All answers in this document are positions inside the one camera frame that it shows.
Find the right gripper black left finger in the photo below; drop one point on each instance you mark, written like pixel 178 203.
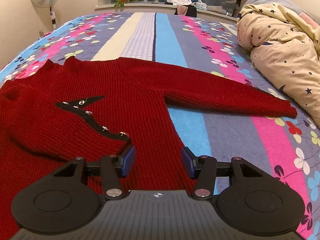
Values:
pixel 72 195

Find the red knit sweater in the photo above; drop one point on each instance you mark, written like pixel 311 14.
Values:
pixel 95 108

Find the white clothes pile on sill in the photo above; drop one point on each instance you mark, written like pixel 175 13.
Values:
pixel 180 2

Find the cream star-print duvet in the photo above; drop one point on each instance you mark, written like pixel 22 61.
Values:
pixel 284 48

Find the grey pillow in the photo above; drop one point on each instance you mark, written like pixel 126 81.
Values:
pixel 286 3

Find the colourful floral striped bed blanket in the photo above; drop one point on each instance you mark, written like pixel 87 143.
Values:
pixel 285 148

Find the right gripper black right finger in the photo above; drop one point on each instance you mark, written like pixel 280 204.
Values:
pixel 244 196

